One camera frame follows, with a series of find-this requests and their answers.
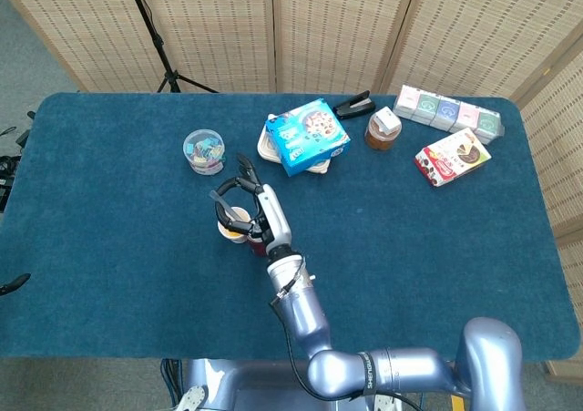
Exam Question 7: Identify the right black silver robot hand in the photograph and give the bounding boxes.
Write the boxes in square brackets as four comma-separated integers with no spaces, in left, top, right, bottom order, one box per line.
[214,152,293,254]

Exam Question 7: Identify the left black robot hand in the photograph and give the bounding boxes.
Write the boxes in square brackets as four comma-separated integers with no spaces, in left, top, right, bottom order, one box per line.
[0,272,33,296]

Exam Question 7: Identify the clear plastic straw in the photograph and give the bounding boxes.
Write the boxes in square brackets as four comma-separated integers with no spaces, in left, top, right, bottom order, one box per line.
[209,190,243,224]

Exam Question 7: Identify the red soda can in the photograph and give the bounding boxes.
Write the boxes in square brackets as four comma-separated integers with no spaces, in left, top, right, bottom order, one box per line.
[245,233,271,259]

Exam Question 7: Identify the white paper cup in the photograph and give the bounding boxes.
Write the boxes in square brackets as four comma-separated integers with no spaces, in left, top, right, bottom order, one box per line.
[217,206,253,245]

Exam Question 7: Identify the white lidded food container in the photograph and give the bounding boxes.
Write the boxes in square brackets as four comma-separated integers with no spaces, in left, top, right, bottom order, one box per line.
[256,113,345,176]

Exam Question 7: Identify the blue cookie box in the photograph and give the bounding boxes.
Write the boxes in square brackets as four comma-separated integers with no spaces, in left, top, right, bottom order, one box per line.
[265,98,352,179]

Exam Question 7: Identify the clear tub of coloured clips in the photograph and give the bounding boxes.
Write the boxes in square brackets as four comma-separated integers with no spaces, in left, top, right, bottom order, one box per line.
[182,128,228,176]

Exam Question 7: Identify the blue felt table mat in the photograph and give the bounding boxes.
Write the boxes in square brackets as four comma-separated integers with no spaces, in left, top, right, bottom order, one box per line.
[0,92,581,363]

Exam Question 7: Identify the amber glass jar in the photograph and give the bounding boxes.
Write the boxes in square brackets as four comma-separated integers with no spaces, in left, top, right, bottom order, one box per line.
[364,112,404,152]

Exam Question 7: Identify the black stapler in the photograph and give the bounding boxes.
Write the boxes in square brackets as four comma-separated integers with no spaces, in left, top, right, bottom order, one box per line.
[332,90,377,121]

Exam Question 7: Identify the small white box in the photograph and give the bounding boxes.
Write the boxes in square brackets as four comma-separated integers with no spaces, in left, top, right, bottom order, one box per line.
[374,106,401,136]

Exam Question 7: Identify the blue-grey robot torso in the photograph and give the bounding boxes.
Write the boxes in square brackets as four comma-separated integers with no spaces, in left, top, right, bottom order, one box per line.
[175,358,403,411]

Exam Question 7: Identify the red chocolate pie box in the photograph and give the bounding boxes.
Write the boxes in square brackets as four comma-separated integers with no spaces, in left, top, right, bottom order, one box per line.
[414,127,493,189]

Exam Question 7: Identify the wrapped row of tea boxes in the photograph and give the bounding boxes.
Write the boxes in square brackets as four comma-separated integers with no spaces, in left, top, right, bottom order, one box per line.
[393,84,506,146]

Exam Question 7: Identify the bamboo folding screen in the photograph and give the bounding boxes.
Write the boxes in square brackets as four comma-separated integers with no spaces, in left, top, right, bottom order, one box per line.
[0,0,583,387]

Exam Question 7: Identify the black tripod stand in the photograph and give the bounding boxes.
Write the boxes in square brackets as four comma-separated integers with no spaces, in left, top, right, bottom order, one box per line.
[121,0,220,95]

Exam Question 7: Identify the black cables and adapters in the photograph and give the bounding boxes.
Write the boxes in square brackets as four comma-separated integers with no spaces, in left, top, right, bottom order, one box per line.
[0,109,36,214]

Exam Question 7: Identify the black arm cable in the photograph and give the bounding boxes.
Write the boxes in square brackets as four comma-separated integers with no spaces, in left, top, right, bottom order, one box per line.
[269,254,427,411]

